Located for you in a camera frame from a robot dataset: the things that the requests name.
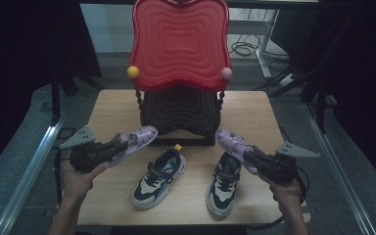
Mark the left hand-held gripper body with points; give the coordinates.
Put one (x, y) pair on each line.
(86, 158)

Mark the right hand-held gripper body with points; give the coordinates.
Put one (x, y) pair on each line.
(280, 166)

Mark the purple sandal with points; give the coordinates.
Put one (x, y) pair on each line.
(231, 143)
(140, 138)

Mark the navy and white sneaker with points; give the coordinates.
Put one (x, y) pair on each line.
(223, 191)
(156, 181)

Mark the red and black shoe rack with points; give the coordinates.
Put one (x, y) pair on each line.
(179, 49)

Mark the person's left hand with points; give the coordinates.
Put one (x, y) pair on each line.
(76, 182)

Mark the person's right hand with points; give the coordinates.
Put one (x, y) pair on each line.
(287, 194)

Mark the black metal stand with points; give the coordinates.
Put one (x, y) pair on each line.
(321, 107)
(56, 98)

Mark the white power strip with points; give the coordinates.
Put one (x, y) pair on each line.
(287, 80)

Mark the dark curtain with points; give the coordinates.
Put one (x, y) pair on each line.
(23, 65)
(362, 81)

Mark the metal floor rail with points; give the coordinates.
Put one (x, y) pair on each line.
(338, 169)
(29, 176)

